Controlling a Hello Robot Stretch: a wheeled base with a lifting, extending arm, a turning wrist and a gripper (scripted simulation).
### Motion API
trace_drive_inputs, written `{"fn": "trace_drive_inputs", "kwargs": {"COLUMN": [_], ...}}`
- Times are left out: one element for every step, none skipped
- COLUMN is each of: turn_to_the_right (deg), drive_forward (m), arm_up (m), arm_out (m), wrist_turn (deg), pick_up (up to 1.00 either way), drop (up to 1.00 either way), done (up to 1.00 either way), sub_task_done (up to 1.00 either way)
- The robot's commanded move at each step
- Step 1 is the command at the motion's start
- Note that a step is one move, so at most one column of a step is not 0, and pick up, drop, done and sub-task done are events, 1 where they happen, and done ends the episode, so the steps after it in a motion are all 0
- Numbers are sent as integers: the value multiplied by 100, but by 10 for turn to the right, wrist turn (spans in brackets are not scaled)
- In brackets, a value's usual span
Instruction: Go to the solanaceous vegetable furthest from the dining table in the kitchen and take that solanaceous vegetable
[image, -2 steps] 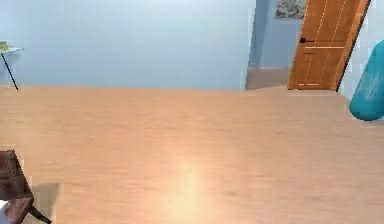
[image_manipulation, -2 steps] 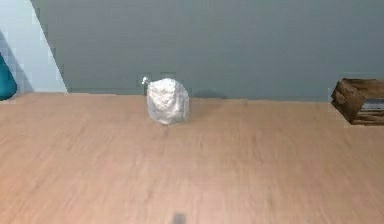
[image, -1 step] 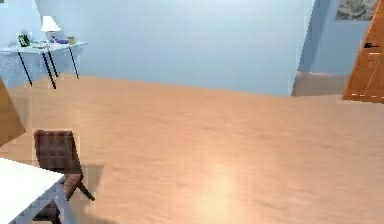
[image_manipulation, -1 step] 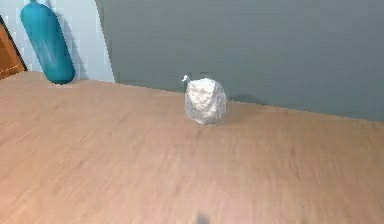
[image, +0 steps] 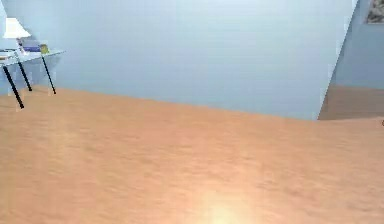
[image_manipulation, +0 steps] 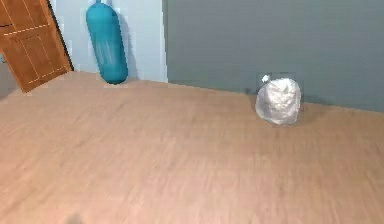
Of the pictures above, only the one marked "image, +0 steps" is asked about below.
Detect white table lamp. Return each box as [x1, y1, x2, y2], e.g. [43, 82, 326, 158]
[2, 17, 32, 55]

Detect grey framed wall picture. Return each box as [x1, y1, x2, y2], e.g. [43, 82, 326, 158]
[366, 0, 384, 25]

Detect glass table with black legs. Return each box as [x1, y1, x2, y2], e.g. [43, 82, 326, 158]
[0, 48, 66, 110]

